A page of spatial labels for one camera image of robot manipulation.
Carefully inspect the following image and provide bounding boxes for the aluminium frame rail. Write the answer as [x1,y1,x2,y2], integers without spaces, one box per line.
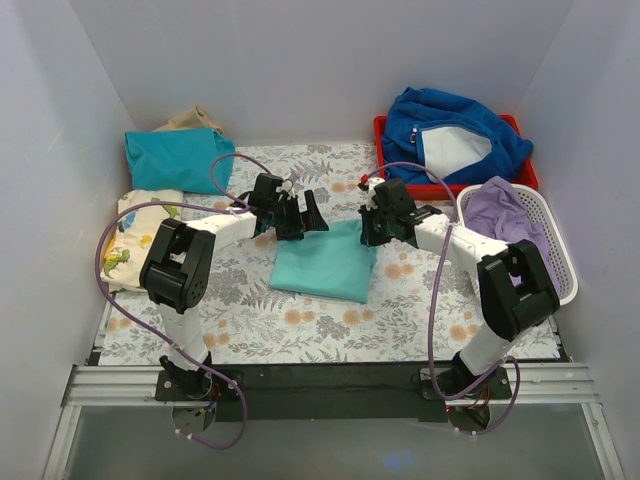
[44,362,624,479]

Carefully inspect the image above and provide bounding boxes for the floral patterned table mat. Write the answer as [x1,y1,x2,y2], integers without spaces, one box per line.
[99,143,561,367]

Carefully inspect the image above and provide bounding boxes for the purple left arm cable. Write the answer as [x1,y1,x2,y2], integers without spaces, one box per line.
[94,153,249,450]

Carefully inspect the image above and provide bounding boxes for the beige folded garment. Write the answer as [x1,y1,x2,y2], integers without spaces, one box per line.
[155,106,224,134]

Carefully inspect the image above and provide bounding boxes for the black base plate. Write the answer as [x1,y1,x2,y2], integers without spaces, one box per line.
[154,362,515,422]

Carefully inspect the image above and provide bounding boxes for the mint green t shirt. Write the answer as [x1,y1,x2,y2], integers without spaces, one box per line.
[270,220,377,304]

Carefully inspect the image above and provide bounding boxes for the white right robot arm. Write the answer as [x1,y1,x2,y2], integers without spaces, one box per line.
[358,176,560,398]

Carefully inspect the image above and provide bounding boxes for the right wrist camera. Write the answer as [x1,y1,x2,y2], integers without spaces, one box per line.
[358,175,385,210]

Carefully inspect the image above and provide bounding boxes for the blue fleece jacket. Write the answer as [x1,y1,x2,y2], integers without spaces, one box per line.
[380,87,534,185]

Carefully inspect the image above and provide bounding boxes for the teal folded t shirt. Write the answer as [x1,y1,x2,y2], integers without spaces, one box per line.
[124,128,236,195]

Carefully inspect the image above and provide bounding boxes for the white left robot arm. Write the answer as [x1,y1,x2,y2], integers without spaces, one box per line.
[140,173,306,400]

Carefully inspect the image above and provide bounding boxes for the white perforated basket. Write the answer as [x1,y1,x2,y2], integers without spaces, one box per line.
[458,182,580,309]

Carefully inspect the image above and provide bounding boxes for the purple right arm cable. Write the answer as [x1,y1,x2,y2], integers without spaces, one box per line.
[382,160,521,437]

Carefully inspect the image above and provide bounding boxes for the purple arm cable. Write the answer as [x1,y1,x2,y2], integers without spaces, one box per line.
[382,160,521,437]
[94,153,249,450]

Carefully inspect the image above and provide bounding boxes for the lavender purple t shirt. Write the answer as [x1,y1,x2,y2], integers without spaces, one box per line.
[463,177,552,272]

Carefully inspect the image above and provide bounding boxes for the dinosaur print folded garment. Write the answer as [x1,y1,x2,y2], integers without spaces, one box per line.
[101,205,182,292]

